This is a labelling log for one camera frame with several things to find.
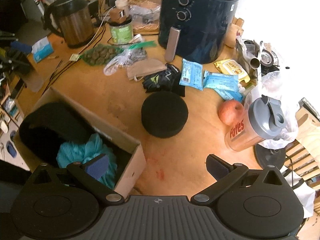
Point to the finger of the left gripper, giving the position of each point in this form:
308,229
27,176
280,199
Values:
21,47

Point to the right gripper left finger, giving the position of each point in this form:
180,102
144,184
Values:
88,174

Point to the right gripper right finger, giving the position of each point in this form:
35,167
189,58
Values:
226,175

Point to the teal mesh bath loofah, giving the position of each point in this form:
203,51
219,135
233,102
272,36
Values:
70,152

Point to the black round foam cushion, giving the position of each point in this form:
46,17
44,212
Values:
164,114

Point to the beige burlap pouch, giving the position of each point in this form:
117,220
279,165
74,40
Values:
144,68

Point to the blue tissue box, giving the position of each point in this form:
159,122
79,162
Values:
41,49

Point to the brown cardboard box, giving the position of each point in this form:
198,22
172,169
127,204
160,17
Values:
128,150

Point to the black round stand base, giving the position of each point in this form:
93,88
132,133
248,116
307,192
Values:
265,156

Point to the brown electric kettle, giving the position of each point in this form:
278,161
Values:
71,20

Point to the red apple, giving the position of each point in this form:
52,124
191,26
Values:
229,111

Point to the clear shaker bottle grey lid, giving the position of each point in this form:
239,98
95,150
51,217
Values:
263,120

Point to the green net bag of nuts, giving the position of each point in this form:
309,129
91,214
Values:
101,54

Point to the green labelled jar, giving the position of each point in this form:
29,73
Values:
121,33

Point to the small brown wooden box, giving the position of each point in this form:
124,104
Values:
117,15

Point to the blue wet wipes pack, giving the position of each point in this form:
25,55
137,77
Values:
191,75

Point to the yellow wipes pack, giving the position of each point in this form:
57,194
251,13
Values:
231,67

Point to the black sports gloves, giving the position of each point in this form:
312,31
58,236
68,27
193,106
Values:
166,80

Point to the beige lidded jar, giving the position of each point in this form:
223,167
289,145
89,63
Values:
123,5

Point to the silver metal tube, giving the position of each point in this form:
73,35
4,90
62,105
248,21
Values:
253,62

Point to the clear plastic bag dark items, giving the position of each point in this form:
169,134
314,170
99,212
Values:
125,59

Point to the dark blue air fryer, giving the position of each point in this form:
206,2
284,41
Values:
194,29

